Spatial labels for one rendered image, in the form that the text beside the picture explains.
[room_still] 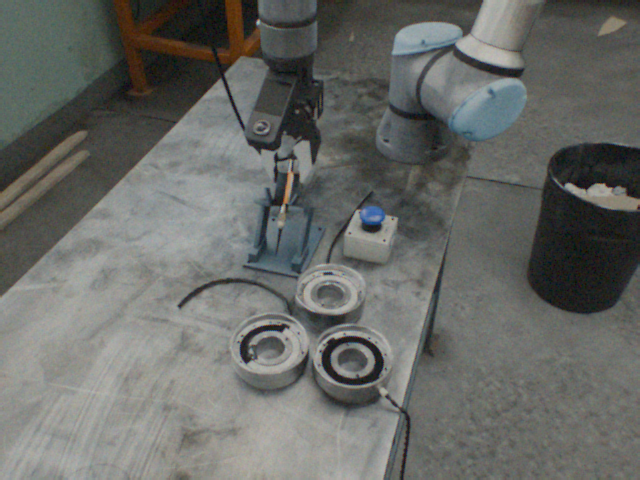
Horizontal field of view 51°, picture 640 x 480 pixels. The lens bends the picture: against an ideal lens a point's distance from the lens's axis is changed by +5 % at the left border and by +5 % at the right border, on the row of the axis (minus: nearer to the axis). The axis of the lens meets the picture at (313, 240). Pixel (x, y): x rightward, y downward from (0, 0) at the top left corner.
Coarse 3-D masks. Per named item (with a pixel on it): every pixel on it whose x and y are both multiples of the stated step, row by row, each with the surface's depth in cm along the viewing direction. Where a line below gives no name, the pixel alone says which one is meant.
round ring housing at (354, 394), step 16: (320, 336) 86; (336, 336) 87; (368, 336) 88; (320, 352) 85; (336, 352) 85; (352, 352) 87; (368, 352) 85; (384, 352) 85; (320, 368) 83; (336, 368) 83; (368, 368) 83; (384, 368) 84; (320, 384) 83; (336, 384) 80; (368, 384) 80; (384, 384) 82; (352, 400) 82; (368, 400) 83
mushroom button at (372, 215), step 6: (366, 210) 101; (372, 210) 101; (378, 210) 101; (360, 216) 101; (366, 216) 100; (372, 216) 100; (378, 216) 100; (384, 216) 101; (366, 222) 100; (372, 222) 100; (378, 222) 100
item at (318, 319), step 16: (304, 272) 95; (320, 272) 97; (336, 272) 97; (352, 272) 96; (304, 288) 95; (320, 288) 95; (336, 288) 96; (304, 304) 91; (320, 304) 92; (336, 304) 92; (320, 320) 90; (336, 320) 90; (352, 320) 91
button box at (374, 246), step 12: (348, 228) 103; (360, 228) 103; (372, 228) 102; (384, 228) 103; (396, 228) 106; (348, 240) 102; (360, 240) 101; (372, 240) 100; (384, 240) 100; (348, 252) 103; (360, 252) 102; (372, 252) 102; (384, 252) 101; (384, 264) 102
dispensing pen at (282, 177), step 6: (288, 156) 99; (294, 156) 99; (288, 168) 99; (282, 174) 98; (282, 180) 98; (276, 186) 98; (282, 186) 98; (276, 192) 98; (282, 192) 98; (276, 198) 98; (282, 198) 98; (282, 204) 100; (282, 210) 100; (282, 216) 100; (282, 222) 100; (282, 228) 101; (276, 252) 101
